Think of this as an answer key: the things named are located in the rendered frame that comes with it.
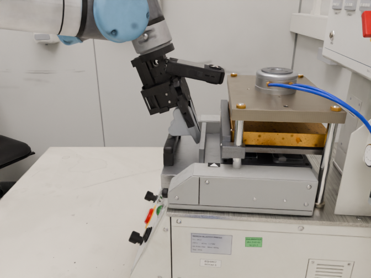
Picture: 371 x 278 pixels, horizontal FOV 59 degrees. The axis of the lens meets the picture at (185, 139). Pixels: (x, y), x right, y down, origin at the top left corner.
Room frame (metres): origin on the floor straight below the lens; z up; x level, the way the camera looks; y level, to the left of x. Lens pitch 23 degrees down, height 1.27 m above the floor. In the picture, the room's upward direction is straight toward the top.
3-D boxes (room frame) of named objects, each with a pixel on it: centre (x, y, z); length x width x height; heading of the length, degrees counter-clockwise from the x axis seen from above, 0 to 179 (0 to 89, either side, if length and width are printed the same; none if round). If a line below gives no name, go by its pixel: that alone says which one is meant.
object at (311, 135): (0.62, -0.17, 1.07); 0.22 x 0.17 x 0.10; 175
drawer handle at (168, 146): (0.65, 0.03, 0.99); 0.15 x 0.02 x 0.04; 175
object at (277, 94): (0.61, -0.21, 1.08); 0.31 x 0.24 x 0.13; 175
